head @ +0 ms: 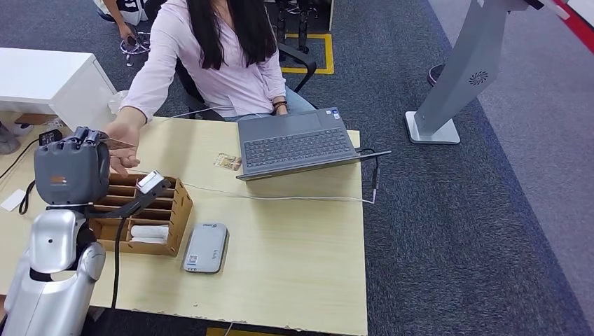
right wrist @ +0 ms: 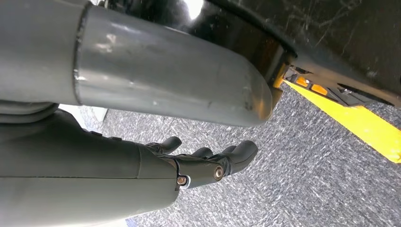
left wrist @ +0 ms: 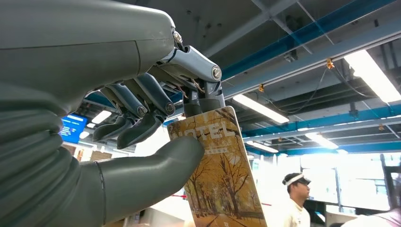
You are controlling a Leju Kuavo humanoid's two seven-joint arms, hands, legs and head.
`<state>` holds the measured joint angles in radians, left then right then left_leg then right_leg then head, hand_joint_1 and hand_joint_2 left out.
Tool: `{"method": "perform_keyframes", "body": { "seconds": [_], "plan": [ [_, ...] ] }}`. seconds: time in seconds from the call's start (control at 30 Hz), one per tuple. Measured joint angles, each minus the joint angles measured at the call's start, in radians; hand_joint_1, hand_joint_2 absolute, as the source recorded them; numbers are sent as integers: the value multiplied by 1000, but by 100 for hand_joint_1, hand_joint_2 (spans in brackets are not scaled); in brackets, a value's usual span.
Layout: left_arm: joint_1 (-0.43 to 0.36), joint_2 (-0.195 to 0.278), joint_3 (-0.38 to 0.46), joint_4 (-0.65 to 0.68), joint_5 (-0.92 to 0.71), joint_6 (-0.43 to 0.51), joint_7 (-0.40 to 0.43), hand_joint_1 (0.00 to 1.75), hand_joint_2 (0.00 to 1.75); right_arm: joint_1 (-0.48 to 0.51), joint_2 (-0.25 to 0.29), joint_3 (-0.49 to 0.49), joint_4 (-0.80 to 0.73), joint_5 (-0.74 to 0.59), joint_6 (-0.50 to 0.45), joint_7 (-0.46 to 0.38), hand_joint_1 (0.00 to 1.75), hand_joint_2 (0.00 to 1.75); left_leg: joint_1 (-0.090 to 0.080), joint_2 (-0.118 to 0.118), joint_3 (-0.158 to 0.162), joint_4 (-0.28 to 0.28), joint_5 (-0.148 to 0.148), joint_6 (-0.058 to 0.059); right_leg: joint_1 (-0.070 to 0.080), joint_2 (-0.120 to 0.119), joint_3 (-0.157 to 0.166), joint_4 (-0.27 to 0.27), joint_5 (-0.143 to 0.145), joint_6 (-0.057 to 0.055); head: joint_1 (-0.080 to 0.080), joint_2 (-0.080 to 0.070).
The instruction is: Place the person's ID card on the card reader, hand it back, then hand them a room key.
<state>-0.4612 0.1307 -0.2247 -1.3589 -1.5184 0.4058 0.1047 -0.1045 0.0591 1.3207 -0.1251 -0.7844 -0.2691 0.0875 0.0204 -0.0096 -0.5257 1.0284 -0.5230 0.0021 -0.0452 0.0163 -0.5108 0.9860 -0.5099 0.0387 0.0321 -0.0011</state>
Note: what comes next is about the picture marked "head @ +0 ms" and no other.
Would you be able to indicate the chrome stool base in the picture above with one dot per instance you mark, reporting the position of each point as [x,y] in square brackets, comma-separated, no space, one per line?
[137,46]

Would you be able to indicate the yellow floor tape frame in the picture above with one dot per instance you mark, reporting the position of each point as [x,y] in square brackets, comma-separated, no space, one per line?
[328,53]

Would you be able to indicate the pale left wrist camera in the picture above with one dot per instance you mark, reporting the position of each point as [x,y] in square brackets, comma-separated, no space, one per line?
[150,182]

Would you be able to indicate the grey card reader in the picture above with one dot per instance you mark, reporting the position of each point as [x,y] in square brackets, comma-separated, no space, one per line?
[206,248]

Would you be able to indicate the black power adapter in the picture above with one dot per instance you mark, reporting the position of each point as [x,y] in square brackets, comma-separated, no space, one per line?
[48,137]

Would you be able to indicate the person's left hand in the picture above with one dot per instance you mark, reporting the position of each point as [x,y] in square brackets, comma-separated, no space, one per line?
[280,110]

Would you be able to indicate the small white label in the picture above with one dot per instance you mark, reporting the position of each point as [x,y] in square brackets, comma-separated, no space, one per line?
[12,200]

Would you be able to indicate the black office chair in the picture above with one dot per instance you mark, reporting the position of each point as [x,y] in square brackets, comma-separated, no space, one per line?
[299,58]

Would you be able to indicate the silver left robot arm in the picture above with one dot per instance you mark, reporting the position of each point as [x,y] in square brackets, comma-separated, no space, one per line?
[51,269]

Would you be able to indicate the printed room key card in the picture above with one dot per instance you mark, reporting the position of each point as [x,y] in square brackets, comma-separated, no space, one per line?
[121,144]

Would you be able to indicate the black round base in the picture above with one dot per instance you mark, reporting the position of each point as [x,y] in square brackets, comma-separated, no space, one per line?
[434,74]

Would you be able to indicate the grey rounded object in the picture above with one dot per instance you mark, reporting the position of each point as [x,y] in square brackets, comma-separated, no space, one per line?
[8,140]

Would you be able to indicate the cardboard card organizer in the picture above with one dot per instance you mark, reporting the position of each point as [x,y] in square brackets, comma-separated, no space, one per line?
[181,218]

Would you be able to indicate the person's right forearm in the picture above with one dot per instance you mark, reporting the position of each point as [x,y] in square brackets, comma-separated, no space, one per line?
[144,88]

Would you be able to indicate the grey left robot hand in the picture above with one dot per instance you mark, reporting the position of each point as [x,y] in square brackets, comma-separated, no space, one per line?
[69,171]

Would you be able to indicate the white key card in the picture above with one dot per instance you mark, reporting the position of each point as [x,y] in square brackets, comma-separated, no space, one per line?
[148,240]

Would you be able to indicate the dark wristband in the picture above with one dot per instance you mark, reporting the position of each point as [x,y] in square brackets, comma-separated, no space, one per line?
[279,104]

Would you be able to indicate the grey kiosk stand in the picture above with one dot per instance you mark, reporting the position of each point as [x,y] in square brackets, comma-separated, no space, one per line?
[464,69]

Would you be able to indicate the white paper roll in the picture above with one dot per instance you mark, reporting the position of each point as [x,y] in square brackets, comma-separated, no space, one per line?
[149,231]

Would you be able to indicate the white cabinet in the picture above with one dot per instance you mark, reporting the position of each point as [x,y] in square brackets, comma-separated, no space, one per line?
[42,76]

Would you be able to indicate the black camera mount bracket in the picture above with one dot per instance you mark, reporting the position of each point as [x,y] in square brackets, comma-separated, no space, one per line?
[125,208]

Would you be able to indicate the red barrier strip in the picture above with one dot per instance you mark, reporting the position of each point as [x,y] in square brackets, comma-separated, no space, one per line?
[577,25]

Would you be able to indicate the black stand legs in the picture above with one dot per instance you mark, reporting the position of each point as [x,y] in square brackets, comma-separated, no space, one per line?
[301,23]

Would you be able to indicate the crouching person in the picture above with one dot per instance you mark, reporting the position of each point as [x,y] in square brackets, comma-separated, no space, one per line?
[123,9]

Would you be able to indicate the person's right hand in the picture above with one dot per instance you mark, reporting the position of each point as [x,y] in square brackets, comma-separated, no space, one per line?
[124,132]

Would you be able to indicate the seated person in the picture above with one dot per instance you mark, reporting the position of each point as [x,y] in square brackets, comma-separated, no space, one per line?
[232,79]

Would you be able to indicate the grey laptop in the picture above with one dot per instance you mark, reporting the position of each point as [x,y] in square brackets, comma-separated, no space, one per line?
[292,148]

